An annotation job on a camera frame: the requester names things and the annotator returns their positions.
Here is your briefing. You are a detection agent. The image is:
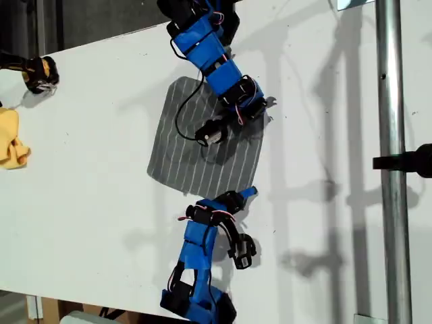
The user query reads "pale grey container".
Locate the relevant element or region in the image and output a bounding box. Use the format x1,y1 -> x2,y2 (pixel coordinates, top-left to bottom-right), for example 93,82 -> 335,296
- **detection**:
59,309 -> 109,324

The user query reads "grey striped towel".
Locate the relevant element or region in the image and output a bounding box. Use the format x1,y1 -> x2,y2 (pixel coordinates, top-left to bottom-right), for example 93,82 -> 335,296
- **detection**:
146,76 -> 278,200

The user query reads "short black camera stalk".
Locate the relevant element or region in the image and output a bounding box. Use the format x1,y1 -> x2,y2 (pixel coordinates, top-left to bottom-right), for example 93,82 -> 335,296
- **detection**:
215,113 -> 239,134
215,217 -> 246,249

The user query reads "black clamp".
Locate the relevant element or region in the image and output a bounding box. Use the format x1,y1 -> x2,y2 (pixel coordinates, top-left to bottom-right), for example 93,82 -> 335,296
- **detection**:
372,143 -> 432,179

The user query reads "white table leg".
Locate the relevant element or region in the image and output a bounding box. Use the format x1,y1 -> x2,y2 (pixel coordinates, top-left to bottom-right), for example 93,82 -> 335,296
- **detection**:
26,294 -> 44,321

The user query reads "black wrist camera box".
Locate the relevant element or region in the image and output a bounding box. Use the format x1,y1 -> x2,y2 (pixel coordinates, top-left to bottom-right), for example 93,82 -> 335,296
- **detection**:
231,234 -> 258,271
195,119 -> 225,146

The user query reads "steel post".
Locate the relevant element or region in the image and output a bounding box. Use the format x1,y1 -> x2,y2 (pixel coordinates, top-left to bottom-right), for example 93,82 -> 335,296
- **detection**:
374,0 -> 413,324

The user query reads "black camera cable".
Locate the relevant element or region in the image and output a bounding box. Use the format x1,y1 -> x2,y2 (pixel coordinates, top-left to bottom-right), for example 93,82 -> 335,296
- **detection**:
174,69 -> 206,141

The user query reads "black and yellow power tool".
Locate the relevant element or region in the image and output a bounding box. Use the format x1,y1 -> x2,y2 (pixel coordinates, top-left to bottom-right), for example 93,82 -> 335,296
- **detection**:
0,50 -> 61,95

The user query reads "yellow cloth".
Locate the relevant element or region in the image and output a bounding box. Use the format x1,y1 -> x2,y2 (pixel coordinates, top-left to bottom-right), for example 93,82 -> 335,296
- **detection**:
0,107 -> 32,170

